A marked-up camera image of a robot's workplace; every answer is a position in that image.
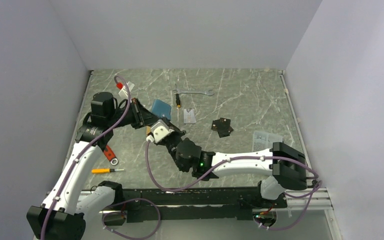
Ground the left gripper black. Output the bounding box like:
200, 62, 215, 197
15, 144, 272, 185
107, 98, 162, 130

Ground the blue leather card holder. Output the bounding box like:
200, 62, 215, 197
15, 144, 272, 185
151, 99, 172, 121

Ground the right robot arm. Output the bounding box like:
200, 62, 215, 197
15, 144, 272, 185
150, 119, 310, 208

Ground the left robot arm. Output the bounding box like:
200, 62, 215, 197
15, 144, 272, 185
26, 92, 161, 240

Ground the silver credit card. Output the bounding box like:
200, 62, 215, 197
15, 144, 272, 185
183, 108, 197, 124

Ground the black credit card stack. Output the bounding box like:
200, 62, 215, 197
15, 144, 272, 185
211, 117, 234, 138

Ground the silver open-end wrench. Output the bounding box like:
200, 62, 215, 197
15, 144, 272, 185
172, 88, 215, 96

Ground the red adjustable wrench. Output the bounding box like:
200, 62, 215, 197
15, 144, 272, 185
103, 145, 119, 166

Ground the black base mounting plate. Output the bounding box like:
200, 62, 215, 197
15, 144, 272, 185
104, 186, 288, 223

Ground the clear plastic screw box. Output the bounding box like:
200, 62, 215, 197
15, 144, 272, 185
252, 130, 283, 152

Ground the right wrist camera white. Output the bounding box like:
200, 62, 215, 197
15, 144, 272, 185
146, 120, 174, 144

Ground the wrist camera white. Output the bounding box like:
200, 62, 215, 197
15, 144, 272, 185
116, 81, 135, 99
146, 120, 174, 144

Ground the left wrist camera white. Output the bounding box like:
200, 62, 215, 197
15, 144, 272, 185
116, 81, 135, 99

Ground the yellow handle screwdriver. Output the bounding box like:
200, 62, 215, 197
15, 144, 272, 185
91, 168, 125, 175

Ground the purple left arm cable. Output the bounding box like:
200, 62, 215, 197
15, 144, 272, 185
39, 75, 162, 240

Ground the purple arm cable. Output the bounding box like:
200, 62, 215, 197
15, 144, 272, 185
39, 75, 162, 240
144, 137, 323, 232

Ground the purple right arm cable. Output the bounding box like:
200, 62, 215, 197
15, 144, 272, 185
144, 137, 323, 232

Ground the aluminium frame rail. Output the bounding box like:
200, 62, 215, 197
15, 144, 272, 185
32, 187, 344, 240

